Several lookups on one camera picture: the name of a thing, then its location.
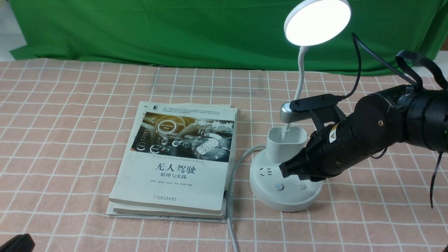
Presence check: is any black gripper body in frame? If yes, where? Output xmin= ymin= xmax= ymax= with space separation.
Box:
xmin=304 ymin=117 xmax=361 ymax=182

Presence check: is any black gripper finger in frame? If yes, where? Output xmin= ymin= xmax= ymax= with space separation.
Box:
xmin=279 ymin=154 xmax=308 ymax=179

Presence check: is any white desk lamp with sockets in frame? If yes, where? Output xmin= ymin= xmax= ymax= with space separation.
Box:
xmin=249 ymin=0 xmax=351 ymax=212

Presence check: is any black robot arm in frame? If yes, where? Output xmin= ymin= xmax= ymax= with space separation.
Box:
xmin=279 ymin=85 xmax=448 ymax=182

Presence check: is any top self-driving textbook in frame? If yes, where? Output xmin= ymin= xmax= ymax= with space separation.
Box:
xmin=109 ymin=101 xmax=237 ymax=214

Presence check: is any green backdrop cloth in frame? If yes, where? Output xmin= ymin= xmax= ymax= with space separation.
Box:
xmin=10 ymin=0 xmax=447 ymax=75

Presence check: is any bottom white book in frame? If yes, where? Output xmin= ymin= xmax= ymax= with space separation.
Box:
xmin=106 ymin=200 xmax=227 ymax=223

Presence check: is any pink checkered tablecloth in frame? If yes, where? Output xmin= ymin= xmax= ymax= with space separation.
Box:
xmin=0 ymin=59 xmax=447 ymax=252

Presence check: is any black object at corner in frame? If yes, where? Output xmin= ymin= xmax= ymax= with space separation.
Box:
xmin=0 ymin=233 xmax=36 ymax=252

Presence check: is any grey lamp power cable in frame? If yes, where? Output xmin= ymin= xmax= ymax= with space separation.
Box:
xmin=226 ymin=145 xmax=267 ymax=252

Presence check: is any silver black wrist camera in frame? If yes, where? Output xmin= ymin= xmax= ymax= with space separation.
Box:
xmin=280 ymin=94 xmax=346 ymax=131

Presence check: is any black camera cable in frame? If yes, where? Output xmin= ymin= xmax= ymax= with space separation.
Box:
xmin=336 ymin=33 xmax=417 ymax=102

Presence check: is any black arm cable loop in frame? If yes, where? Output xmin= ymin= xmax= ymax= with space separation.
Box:
xmin=395 ymin=50 xmax=448 ymax=90

